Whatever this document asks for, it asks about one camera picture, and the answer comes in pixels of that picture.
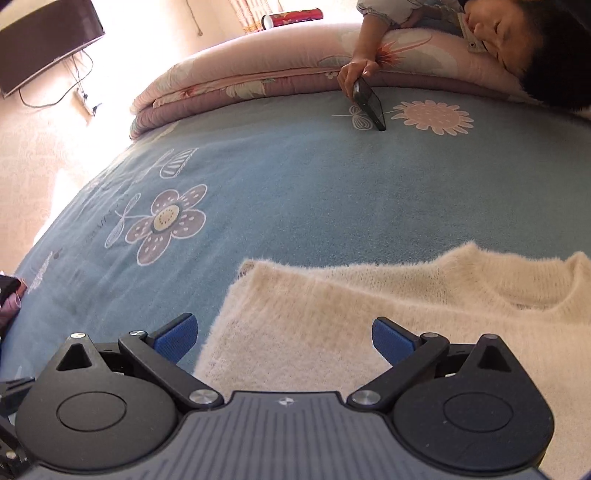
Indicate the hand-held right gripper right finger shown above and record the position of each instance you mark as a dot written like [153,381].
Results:
[395,339]

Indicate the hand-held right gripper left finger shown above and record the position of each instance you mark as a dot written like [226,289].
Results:
[178,339]

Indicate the cream knitted sweater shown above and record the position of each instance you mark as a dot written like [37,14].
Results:
[438,314]

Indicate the dark cloth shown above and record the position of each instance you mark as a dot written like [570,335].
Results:
[11,304]

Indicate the black smartphone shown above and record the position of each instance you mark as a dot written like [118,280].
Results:
[371,104]

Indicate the pink floral quilt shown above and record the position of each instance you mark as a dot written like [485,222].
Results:
[277,64]

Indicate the patterned curtain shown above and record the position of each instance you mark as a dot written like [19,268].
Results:
[256,14]

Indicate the red patterned tube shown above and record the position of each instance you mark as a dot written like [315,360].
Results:
[291,18]

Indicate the wall television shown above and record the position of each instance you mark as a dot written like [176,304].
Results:
[41,41]

